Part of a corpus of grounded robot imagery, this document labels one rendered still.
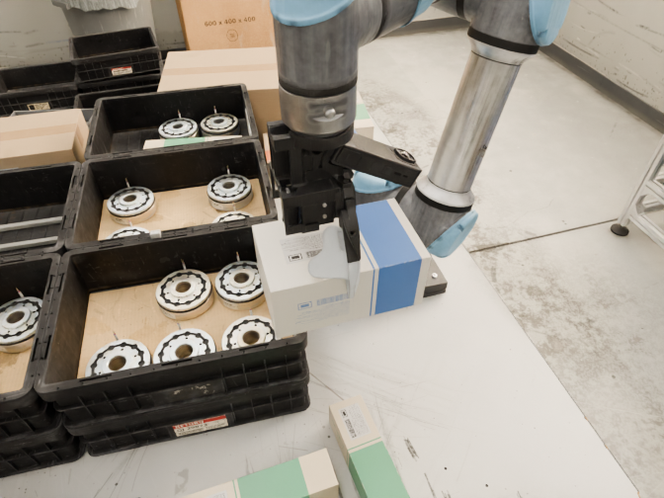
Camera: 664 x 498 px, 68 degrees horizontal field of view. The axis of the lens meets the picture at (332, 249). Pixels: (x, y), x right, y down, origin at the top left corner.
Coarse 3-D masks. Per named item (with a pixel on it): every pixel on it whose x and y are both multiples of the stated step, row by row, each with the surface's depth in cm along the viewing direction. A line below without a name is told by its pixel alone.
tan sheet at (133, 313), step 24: (144, 288) 97; (96, 312) 92; (120, 312) 92; (144, 312) 92; (216, 312) 92; (240, 312) 92; (264, 312) 92; (96, 336) 88; (120, 336) 88; (144, 336) 88; (216, 336) 88; (288, 336) 88
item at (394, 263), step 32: (384, 224) 64; (256, 256) 68; (288, 256) 60; (384, 256) 60; (416, 256) 60; (288, 288) 56; (320, 288) 58; (384, 288) 62; (416, 288) 64; (288, 320) 60; (320, 320) 62
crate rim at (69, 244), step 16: (208, 144) 115; (224, 144) 115; (240, 144) 116; (256, 144) 115; (96, 160) 111; (112, 160) 111; (80, 176) 106; (80, 192) 102; (272, 192) 102; (80, 208) 99; (272, 208) 98; (208, 224) 95; (224, 224) 95; (96, 240) 92; (112, 240) 92; (128, 240) 92
